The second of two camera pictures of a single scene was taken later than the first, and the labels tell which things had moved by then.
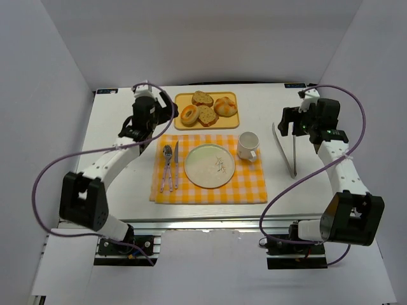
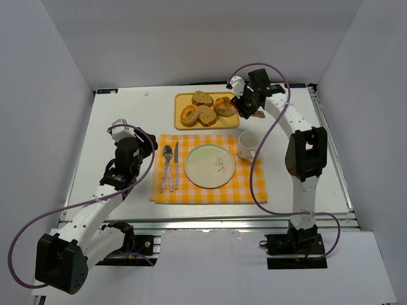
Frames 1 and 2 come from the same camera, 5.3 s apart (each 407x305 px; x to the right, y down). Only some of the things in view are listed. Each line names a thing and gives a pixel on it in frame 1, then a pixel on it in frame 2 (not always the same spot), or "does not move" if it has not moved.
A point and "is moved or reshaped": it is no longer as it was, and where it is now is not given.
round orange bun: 225,107 does not move
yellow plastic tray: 184,98 does not move
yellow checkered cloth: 171,185 does not move
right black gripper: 291,117 → 241,108
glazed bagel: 191,120 does not move
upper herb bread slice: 200,98 does not move
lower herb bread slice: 206,115 does not move
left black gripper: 164,106 → 126,155
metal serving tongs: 294,173 is moved or reshaped
